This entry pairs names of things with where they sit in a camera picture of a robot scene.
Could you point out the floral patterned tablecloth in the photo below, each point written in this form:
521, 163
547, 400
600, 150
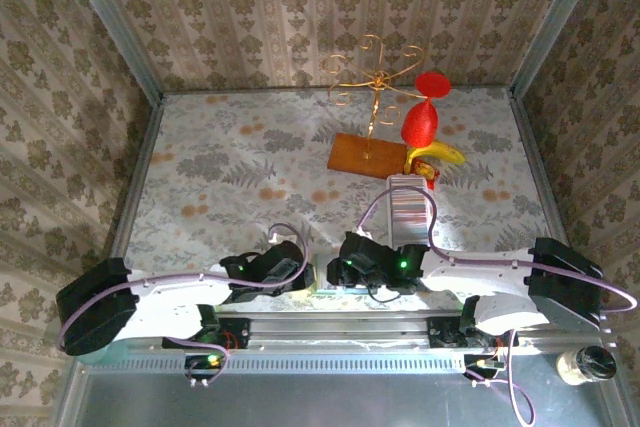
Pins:
225, 147

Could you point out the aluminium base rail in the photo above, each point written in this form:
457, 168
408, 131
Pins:
340, 332

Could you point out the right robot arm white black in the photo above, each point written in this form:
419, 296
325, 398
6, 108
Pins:
475, 267

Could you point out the aluminium frame post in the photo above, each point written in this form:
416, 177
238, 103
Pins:
112, 22
551, 22

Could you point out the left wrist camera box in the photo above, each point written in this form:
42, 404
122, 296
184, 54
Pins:
274, 237

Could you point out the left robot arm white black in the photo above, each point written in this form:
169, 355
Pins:
180, 287

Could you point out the yellow banana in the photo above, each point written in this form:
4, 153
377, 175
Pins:
445, 152

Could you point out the glass jar dark lid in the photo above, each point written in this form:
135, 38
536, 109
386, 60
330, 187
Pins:
585, 367

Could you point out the wooden stand base board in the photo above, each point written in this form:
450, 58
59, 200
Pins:
350, 157

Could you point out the translucent green cup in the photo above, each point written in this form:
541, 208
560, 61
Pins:
102, 354

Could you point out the red plastic goblet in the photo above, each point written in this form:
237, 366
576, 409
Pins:
420, 124

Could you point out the red snack packet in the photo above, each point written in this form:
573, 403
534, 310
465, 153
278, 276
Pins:
433, 174

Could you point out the aluminium table edge rail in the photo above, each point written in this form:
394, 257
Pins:
139, 172
539, 172

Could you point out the small electronics board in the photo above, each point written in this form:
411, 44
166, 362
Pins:
482, 364
205, 364

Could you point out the white tray of cards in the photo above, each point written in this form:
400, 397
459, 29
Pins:
407, 212

